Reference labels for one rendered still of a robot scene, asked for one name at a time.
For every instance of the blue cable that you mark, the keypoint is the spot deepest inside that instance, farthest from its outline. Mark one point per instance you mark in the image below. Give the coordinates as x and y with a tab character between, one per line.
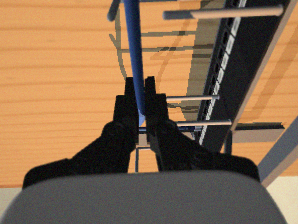
132	16

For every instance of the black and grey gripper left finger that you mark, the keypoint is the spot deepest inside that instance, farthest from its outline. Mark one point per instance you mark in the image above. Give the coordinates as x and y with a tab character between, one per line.
108	154

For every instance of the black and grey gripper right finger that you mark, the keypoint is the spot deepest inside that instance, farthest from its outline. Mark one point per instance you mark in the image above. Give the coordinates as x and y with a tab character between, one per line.
177	151

